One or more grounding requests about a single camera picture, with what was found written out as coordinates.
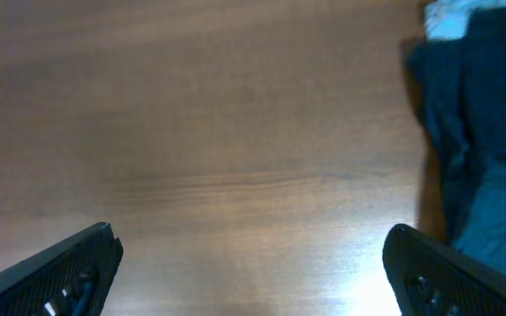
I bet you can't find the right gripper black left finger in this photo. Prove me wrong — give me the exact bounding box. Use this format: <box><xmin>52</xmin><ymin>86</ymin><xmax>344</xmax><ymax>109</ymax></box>
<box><xmin>0</xmin><ymin>222</ymin><xmax>123</xmax><ymax>316</ymax></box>

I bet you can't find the dark navy garment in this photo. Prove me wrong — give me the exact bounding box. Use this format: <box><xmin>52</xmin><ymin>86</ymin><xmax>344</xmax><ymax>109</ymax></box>
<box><xmin>407</xmin><ymin>7</ymin><xmax>506</xmax><ymax>241</ymax></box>

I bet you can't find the light blue garment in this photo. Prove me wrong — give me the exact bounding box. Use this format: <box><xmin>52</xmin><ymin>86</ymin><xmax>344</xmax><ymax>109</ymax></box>
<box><xmin>423</xmin><ymin>0</ymin><xmax>506</xmax><ymax>40</ymax></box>

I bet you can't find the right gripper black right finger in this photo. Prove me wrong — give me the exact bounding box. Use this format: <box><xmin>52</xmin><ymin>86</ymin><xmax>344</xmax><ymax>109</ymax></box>
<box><xmin>382</xmin><ymin>224</ymin><xmax>506</xmax><ymax>316</ymax></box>

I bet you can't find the blue checked garment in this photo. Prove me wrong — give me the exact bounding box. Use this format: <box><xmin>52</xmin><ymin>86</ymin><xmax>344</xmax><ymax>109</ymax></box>
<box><xmin>452</xmin><ymin>148</ymin><xmax>506</xmax><ymax>275</ymax></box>

